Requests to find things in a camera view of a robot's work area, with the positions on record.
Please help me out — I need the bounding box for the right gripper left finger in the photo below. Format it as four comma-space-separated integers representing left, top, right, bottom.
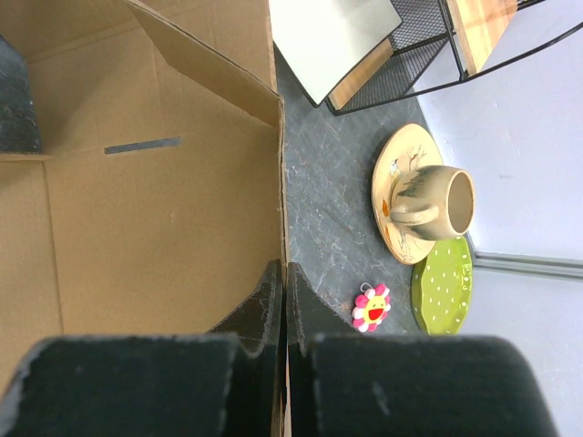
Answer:
1, 260, 283, 436

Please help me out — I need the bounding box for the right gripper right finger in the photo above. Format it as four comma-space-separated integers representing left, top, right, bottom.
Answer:
286, 263, 557, 436

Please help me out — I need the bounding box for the brown cardboard paper box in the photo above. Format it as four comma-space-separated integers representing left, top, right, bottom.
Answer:
0, 0, 292, 437

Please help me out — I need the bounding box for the pink flower toy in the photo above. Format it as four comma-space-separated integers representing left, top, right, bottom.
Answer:
352, 282, 392, 333

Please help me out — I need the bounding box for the green dotted plate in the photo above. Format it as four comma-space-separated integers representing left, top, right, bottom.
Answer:
411, 237, 473, 335

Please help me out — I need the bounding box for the beige ceramic cup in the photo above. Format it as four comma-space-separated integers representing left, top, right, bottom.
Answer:
389, 165, 476, 241

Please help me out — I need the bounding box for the beige saucer plate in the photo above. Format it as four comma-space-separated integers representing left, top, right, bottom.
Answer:
371, 122, 445, 266

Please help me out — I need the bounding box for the black wire shelf rack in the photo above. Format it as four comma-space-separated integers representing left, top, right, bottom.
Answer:
325, 1, 582, 116

